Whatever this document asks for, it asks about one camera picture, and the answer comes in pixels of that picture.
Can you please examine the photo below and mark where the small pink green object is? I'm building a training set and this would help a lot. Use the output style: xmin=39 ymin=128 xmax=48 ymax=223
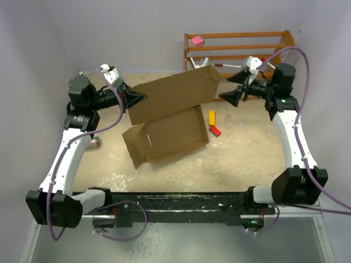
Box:
xmin=88 ymin=137 xmax=101 ymax=148

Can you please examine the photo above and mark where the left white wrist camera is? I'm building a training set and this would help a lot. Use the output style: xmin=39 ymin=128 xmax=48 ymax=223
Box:
xmin=99 ymin=64 xmax=124 ymax=88

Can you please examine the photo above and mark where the wooden three-tier rack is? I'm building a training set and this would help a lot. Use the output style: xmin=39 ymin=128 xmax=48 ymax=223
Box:
xmin=183 ymin=30 xmax=296 ymax=94

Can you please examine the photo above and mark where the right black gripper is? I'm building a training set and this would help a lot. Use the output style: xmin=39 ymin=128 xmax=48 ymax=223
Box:
xmin=219 ymin=69 xmax=276 ymax=108

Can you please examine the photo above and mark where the brown cardboard box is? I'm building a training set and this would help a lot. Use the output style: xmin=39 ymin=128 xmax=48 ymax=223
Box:
xmin=122 ymin=65 xmax=221 ymax=168

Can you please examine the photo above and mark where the yellow toy block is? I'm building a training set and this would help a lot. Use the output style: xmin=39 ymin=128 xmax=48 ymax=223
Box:
xmin=208 ymin=110 xmax=216 ymax=126

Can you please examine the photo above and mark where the red toy brick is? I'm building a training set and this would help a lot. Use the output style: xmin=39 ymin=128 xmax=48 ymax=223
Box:
xmin=209 ymin=125 xmax=222 ymax=137

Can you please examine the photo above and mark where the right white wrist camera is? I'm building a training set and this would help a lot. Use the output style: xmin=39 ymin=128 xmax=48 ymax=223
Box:
xmin=242 ymin=56 xmax=263 ymax=85

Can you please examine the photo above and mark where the white clamp tool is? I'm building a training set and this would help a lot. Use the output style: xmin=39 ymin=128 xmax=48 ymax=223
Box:
xmin=190 ymin=57 xmax=209 ymax=69

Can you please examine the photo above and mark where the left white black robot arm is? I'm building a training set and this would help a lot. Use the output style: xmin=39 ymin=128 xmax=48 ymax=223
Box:
xmin=26 ymin=73 xmax=147 ymax=228

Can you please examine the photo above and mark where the aluminium extrusion frame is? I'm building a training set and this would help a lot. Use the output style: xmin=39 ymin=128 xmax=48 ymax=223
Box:
xmin=20 ymin=71 xmax=335 ymax=263

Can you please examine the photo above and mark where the red-capped white marker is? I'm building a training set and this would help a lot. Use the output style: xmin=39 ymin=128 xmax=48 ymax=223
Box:
xmin=261 ymin=58 xmax=276 ymax=70

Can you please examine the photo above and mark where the brown-capped white marker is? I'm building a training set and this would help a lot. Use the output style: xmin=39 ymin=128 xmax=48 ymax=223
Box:
xmin=214 ymin=63 xmax=242 ymax=68

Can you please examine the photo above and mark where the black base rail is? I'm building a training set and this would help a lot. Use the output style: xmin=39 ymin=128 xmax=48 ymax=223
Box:
xmin=89 ymin=190 xmax=275 ymax=228

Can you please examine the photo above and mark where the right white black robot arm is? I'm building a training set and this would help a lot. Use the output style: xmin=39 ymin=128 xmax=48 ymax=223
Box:
xmin=219 ymin=56 xmax=328 ymax=214

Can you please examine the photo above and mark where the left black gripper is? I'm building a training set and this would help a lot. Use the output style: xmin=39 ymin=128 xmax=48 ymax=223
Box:
xmin=88 ymin=81 xmax=147 ymax=113

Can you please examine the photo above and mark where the pink eraser block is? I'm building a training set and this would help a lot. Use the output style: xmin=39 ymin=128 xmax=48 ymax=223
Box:
xmin=191 ymin=36 xmax=205 ymax=47

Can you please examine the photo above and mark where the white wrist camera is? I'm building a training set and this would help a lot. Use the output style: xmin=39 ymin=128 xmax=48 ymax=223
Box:
xmin=242 ymin=56 xmax=263 ymax=85
xmin=99 ymin=64 xmax=124 ymax=88

